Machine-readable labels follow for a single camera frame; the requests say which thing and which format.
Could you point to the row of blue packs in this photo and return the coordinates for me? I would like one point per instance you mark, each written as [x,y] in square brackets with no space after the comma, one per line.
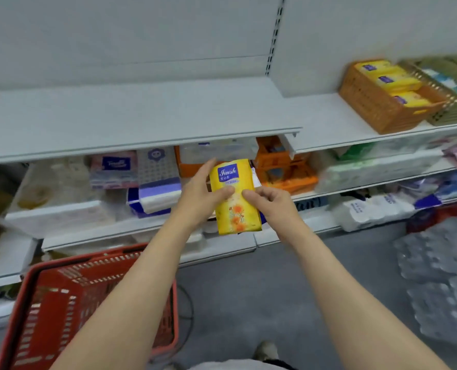
[456,184]

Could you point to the purple and white tissue pack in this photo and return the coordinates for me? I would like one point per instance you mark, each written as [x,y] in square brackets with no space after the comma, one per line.
[159,196]

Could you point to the white bag blue print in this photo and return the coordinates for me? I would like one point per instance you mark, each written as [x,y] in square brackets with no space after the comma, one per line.
[367,213]

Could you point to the leopard print shoe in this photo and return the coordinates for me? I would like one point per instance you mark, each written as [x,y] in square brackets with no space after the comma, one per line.
[266,350]

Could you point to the pink tissue pack blue label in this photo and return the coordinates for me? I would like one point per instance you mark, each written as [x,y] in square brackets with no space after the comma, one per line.
[114,165]

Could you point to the orange white paper roll pack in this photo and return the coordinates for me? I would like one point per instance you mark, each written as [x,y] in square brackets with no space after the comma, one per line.
[184,169]

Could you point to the red pack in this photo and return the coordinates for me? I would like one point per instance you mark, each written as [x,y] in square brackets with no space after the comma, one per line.
[425,221]

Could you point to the person's left forearm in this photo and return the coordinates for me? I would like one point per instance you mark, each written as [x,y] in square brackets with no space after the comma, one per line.
[124,304]

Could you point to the white shirt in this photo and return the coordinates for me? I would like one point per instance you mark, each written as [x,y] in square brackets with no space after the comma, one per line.
[232,366]

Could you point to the stack of blue wipes packets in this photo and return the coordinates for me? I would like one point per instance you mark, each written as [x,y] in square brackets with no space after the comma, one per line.
[452,86]

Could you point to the person's right hand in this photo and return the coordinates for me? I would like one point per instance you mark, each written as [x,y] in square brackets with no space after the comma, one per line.
[280,215]

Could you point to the white purple dotted tissue pack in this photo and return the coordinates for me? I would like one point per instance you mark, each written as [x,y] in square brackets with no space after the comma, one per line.
[157,165]

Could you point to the person's left hand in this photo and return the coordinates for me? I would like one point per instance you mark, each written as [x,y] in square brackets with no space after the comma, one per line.
[197,200]

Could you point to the orange plastic basket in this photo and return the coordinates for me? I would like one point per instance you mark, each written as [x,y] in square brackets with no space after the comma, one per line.
[367,107]

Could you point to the red plastic shopping basket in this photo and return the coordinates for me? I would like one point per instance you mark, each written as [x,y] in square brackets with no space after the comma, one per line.
[51,281]

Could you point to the pack of clear bottles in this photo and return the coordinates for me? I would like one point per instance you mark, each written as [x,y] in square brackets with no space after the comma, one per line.
[436,265]

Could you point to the dark printed pack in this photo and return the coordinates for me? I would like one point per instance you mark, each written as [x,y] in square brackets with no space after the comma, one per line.
[309,204]

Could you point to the green and white tissue pack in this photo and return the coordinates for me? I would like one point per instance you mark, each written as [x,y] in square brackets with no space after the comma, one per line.
[367,169]

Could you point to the person's right forearm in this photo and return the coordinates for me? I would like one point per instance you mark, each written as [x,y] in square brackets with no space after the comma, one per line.
[359,304]

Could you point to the large white paper roll pack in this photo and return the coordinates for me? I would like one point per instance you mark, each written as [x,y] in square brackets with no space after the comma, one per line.
[58,219]

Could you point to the white wrapped paper pack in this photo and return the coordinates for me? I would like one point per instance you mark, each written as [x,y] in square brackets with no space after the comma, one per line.
[220,150]

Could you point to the black trousers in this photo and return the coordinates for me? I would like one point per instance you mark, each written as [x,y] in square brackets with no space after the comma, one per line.
[286,366]

